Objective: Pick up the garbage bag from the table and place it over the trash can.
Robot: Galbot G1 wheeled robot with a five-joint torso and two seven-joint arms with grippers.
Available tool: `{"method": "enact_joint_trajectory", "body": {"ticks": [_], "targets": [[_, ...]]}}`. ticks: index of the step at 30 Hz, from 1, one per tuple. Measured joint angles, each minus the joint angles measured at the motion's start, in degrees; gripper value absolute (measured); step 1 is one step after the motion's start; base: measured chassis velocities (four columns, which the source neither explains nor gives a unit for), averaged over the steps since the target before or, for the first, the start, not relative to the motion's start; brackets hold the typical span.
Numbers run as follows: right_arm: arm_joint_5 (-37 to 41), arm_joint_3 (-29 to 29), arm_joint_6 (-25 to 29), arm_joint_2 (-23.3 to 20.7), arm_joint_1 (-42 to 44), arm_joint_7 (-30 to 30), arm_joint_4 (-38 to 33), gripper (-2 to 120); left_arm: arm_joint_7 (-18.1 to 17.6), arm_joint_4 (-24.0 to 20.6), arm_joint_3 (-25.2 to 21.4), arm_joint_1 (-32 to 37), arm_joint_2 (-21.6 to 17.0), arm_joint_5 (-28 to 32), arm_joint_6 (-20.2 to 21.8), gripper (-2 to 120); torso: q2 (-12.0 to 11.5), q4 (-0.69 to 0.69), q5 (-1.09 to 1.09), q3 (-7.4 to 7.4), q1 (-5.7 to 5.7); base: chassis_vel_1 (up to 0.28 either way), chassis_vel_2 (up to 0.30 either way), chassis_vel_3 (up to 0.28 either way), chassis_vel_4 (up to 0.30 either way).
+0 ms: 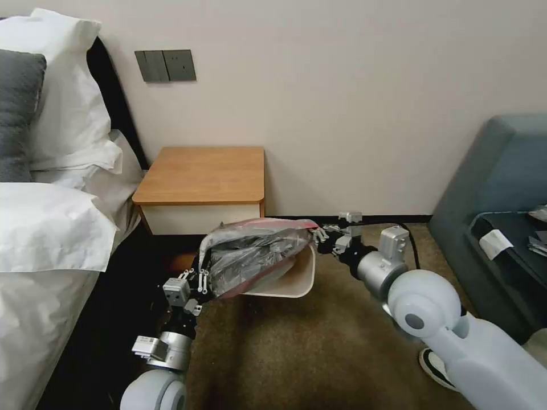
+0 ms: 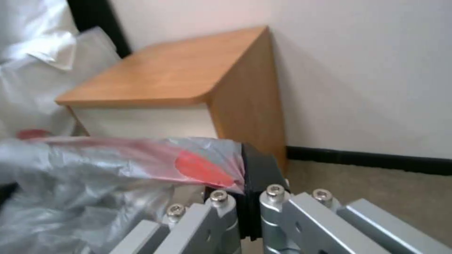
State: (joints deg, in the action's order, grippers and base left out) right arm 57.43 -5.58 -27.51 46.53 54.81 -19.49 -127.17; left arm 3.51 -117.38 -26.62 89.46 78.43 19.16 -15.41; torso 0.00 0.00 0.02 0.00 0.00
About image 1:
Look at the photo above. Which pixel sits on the beige plastic trash can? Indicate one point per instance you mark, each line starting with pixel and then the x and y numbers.
pixel 295 275

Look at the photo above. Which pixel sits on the grey wall switch panel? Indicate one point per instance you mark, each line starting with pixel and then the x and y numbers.
pixel 166 65

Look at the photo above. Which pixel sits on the wooden nightstand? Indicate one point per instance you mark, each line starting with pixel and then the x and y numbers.
pixel 203 179

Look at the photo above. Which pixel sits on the black bed base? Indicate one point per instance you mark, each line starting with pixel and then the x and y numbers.
pixel 115 299

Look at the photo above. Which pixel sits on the large white pillow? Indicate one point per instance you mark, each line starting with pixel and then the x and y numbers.
pixel 70 94

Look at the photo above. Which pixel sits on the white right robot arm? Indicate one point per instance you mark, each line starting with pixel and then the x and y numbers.
pixel 431 316

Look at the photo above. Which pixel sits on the blue-grey sofa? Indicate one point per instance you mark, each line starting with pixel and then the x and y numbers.
pixel 483 179

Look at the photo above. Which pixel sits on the black padded headboard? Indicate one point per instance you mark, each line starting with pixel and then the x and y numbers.
pixel 124 115

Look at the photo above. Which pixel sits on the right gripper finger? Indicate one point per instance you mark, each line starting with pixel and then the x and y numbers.
pixel 325 246
pixel 328 231

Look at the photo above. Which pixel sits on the white paper tag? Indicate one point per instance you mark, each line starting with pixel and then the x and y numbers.
pixel 495 244

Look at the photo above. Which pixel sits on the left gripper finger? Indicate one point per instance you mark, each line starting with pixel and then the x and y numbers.
pixel 188 274
pixel 202 282

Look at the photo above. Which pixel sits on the grey knitted pillow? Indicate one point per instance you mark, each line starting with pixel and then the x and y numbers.
pixel 17 115

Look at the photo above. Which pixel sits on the black glass side table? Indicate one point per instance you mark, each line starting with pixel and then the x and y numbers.
pixel 517 252

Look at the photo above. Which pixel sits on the black and white shoe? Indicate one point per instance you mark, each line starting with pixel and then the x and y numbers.
pixel 436 368

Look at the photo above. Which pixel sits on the grey plastic garbage bag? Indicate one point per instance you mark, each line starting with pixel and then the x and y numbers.
pixel 250 256

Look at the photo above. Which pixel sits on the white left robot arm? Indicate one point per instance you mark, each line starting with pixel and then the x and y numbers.
pixel 156 390

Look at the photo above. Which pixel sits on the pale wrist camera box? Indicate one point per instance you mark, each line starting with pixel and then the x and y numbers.
pixel 351 218
pixel 176 291

